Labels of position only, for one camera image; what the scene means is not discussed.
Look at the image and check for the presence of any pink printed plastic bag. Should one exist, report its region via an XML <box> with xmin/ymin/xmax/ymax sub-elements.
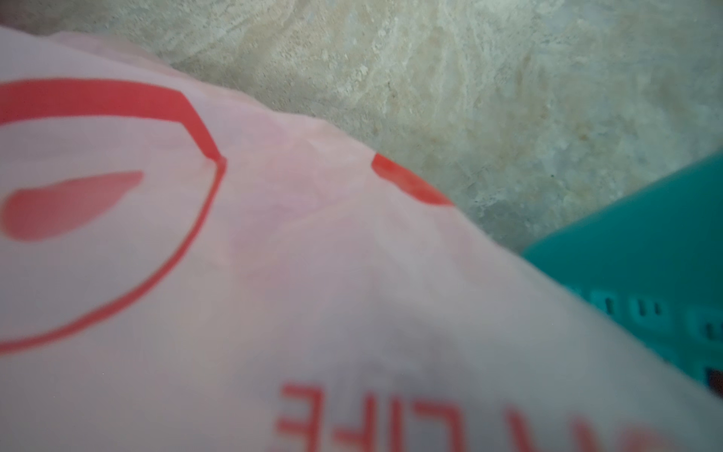
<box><xmin>1</xmin><ymin>28</ymin><xmax>722</xmax><ymax>451</ymax></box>

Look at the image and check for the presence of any teal plastic mesh basket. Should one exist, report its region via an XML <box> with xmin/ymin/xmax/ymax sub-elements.
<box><xmin>523</xmin><ymin>152</ymin><xmax>722</xmax><ymax>396</ymax></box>

